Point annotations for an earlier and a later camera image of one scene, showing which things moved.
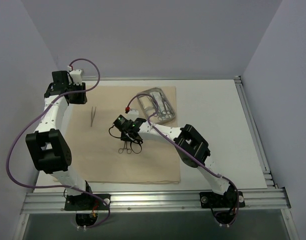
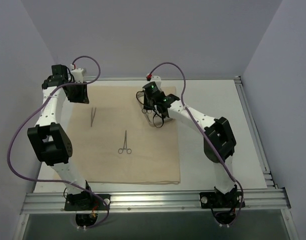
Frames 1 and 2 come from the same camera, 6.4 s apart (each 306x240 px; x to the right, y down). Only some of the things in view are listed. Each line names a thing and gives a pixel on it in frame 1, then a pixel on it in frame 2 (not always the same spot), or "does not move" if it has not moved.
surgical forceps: x=129 y=151 does not move
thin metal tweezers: x=92 y=119 does not move
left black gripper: x=78 y=96 does not move
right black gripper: x=130 y=135 → x=154 y=107
